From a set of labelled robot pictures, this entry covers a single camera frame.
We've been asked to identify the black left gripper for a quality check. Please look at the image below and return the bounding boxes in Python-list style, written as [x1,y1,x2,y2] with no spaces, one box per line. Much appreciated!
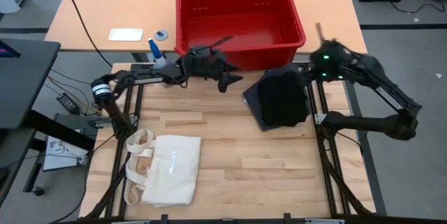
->
[181,35,244,94]

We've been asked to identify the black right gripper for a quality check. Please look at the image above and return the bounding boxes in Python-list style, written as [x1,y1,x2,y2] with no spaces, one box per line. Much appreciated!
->
[309,22,356,82]

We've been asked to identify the black garment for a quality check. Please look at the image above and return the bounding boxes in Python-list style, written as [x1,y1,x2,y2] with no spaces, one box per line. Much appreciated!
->
[242,64,312,132]

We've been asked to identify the red plastic bin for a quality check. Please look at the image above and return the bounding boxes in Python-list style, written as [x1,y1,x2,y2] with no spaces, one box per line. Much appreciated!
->
[175,0,307,75]

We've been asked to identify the spray bottle with blue nozzle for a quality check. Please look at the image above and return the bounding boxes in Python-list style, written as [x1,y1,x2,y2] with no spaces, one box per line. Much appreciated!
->
[147,38,175,75]

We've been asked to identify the white rectangular tray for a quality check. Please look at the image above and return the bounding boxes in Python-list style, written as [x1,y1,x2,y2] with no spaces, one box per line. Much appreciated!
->
[108,28,144,42]

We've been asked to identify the white canvas tote bag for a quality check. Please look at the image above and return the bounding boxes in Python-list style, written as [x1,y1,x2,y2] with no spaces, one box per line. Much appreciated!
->
[124,128,203,208]

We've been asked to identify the black power adapter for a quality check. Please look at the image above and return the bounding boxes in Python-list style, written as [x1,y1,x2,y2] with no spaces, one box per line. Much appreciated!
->
[55,92,80,114]

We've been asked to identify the white sheet with screws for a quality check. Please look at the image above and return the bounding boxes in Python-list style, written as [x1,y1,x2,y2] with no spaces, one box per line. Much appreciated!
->
[42,135,89,172]

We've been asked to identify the black side desk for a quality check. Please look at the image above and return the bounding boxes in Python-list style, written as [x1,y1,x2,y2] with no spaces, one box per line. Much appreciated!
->
[0,38,98,206]

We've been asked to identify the black floor cable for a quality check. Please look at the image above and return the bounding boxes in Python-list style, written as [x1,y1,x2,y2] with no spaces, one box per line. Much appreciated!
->
[389,0,447,14]

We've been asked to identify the long black cable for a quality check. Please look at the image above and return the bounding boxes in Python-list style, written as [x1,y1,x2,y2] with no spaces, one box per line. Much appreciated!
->
[58,0,113,68]

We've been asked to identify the black aluminium rig frame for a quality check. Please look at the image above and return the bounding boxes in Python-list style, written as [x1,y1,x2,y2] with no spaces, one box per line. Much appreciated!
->
[82,61,385,224]

